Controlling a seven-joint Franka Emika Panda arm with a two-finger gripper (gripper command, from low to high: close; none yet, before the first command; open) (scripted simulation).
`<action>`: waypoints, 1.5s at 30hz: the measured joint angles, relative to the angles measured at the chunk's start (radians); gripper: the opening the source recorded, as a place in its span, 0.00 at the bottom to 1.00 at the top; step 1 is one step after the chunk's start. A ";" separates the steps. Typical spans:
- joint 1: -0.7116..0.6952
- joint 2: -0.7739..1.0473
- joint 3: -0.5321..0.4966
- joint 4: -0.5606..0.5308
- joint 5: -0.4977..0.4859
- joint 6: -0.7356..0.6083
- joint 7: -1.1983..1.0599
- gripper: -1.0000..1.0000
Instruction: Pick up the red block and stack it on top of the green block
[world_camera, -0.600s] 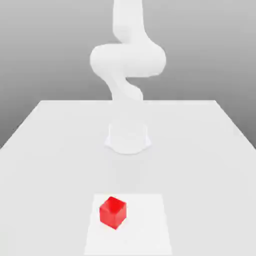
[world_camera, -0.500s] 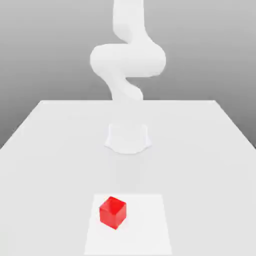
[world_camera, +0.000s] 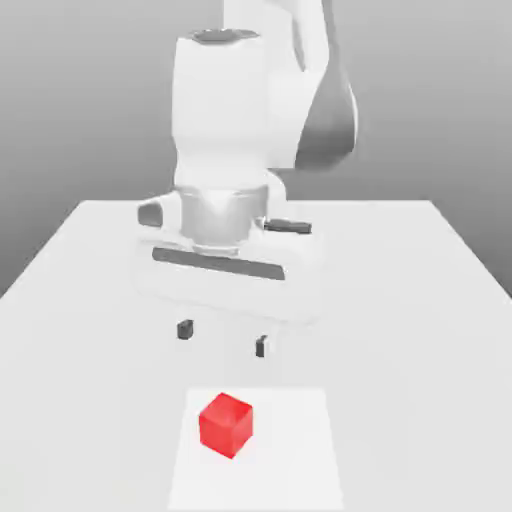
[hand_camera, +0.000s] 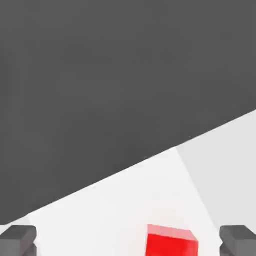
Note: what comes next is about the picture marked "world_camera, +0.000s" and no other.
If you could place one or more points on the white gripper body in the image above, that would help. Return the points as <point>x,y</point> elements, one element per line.
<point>224,292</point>

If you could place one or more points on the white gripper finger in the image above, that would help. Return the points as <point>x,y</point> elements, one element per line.
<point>185,328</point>
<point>261,346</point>

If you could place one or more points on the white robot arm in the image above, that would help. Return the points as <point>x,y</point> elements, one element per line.
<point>224,120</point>

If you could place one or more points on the small red cube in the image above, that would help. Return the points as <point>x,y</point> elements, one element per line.
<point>226,426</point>

